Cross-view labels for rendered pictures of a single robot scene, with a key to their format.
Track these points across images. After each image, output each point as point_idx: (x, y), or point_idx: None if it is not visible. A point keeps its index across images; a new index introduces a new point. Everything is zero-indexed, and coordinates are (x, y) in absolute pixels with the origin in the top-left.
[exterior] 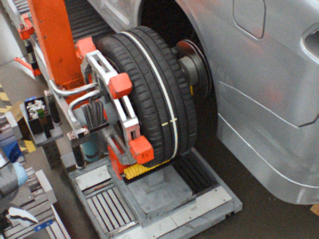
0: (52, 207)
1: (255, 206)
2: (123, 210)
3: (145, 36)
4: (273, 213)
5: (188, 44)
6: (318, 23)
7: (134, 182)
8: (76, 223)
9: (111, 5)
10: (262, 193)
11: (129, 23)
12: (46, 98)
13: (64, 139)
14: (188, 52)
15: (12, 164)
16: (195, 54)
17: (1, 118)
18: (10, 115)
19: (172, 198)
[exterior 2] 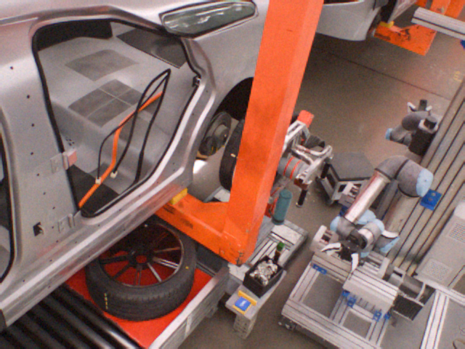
0: (307, 267)
1: (214, 184)
2: (264, 246)
3: None
4: (215, 176)
5: (220, 115)
6: None
7: None
8: (288, 280)
9: (146, 195)
10: (202, 182)
11: (178, 172)
12: (309, 184)
13: (207, 339)
14: (219, 122)
15: (391, 131)
16: (225, 115)
17: (324, 240)
18: (317, 235)
19: None
